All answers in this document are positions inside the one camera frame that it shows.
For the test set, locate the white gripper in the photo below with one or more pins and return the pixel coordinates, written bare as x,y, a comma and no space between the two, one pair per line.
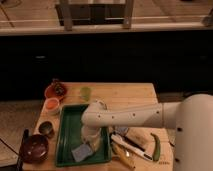
91,136

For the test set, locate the blue sponge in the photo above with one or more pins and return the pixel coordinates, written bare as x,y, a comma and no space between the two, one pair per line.
82,152

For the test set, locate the green plastic tray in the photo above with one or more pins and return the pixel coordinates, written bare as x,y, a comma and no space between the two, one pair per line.
69,138

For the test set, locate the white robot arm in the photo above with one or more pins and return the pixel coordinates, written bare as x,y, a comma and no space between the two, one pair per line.
192,120

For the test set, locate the beige sponge block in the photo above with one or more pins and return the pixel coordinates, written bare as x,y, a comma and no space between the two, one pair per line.
137,136

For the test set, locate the grey blue cloth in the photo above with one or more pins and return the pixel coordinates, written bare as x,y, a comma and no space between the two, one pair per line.
121,130

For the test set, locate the green cup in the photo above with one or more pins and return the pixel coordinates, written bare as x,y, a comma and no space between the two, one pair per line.
85,93

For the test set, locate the yellow banana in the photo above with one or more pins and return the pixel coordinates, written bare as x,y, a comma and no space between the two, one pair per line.
121,154

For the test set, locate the small metal cup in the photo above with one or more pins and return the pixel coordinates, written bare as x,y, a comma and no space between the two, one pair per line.
46,129

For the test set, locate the white cup orange contents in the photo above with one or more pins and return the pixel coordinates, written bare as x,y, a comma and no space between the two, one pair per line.
52,106

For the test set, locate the dark red bowl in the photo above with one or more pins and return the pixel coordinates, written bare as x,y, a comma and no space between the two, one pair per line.
34,149

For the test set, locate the red bowl with pinecone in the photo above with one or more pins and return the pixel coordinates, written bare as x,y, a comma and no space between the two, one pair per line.
56,89

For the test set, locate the green chili pepper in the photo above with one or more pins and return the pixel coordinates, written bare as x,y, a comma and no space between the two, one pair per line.
157,148

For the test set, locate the wooden chair frame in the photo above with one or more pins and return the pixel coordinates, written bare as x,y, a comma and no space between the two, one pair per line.
91,13

